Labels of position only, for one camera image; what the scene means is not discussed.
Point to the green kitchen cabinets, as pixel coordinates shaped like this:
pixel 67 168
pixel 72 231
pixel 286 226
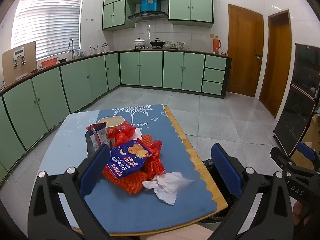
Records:
pixel 200 5
pixel 150 67

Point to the blue printed table mat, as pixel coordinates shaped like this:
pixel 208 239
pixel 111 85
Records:
pixel 160 210

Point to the wooden door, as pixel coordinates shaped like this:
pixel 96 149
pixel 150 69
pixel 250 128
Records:
pixel 245 50
pixel 275 62

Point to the red plastic basin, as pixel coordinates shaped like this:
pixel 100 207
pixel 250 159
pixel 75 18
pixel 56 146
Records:
pixel 49 62

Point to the black wok with lid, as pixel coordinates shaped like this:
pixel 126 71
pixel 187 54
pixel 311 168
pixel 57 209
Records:
pixel 157 43

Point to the small red blue wrapper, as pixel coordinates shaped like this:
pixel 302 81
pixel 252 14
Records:
pixel 101 134

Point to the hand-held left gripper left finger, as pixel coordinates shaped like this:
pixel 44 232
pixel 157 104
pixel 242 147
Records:
pixel 92 172

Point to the brown cardboard box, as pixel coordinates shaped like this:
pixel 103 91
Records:
pixel 28 67

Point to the small steel kettle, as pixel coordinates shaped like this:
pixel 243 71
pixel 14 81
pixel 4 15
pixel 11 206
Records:
pixel 105 48

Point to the steel kitchen faucet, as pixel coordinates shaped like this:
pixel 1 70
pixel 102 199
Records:
pixel 71 46

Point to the white patterned mug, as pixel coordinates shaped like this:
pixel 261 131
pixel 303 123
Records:
pixel 180 45

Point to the orange thermos flask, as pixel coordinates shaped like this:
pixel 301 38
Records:
pixel 216 45

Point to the black trash bag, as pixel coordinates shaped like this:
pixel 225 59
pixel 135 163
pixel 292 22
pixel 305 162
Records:
pixel 207 166

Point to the white window blind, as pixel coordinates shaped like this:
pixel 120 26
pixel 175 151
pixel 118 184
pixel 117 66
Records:
pixel 47 22

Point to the blue snack packet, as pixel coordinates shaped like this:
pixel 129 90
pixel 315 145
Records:
pixel 125 161

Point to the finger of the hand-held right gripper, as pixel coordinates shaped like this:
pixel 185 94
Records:
pixel 307 152
pixel 280 156

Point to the white cooking pot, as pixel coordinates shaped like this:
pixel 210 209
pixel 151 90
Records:
pixel 139 43

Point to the green lower kitchen cabinets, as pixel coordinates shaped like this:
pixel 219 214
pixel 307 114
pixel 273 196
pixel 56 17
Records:
pixel 150 67

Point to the orange foam fruit net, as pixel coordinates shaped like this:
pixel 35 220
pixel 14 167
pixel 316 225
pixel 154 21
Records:
pixel 130 186

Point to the green upper kitchen cabinets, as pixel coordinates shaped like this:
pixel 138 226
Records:
pixel 200 5

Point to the glass range hood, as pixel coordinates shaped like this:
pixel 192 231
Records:
pixel 147 16

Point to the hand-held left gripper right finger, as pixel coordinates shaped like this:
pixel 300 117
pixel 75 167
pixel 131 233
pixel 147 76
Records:
pixel 226 170

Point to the glass jar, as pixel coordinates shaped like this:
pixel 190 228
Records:
pixel 168 45

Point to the wooden table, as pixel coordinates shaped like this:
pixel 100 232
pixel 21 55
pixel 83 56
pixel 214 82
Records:
pixel 178 130

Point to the person's right forearm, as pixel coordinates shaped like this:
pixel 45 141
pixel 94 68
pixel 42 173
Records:
pixel 298 212

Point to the black glass-front cabinet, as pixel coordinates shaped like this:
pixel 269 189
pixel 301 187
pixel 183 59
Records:
pixel 300 92

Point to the red plastic bag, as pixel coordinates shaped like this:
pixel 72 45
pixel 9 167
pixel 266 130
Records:
pixel 122 136

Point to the white tissue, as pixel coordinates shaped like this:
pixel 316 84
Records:
pixel 167 185

